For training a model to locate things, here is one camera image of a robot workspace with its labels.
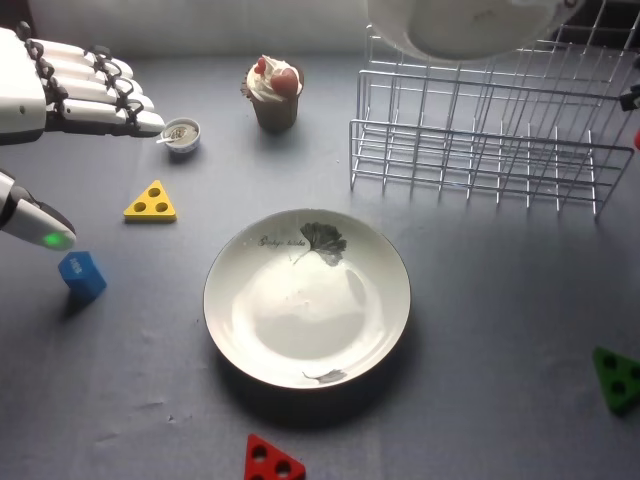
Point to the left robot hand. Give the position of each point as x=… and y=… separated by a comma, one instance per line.
x=20, y=95

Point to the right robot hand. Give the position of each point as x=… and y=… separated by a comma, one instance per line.
x=570, y=4

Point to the plain white plate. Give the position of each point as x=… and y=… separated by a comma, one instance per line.
x=450, y=30

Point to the white plate with leaf print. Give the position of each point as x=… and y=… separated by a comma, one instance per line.
x=307, y=310

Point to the small white spoon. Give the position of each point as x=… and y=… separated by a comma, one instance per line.
x=164, y=139

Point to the small red object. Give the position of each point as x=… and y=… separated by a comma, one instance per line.
x=637, y=140

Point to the small grey bowl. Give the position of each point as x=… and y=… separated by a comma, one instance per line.
x=186, y=131

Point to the yellow triangle block with holes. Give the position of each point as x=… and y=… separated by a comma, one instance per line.
x=150, y=205

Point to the blue cube block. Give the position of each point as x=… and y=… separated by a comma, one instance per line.
x=82, y=277

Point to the cupcake with red hearts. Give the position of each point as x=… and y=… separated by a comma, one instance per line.
x=275, y=95

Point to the green triangle block with holes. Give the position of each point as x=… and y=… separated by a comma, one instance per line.
x=617, y=380

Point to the red triangle block with holes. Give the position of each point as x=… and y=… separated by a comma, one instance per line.
x=270, y=462

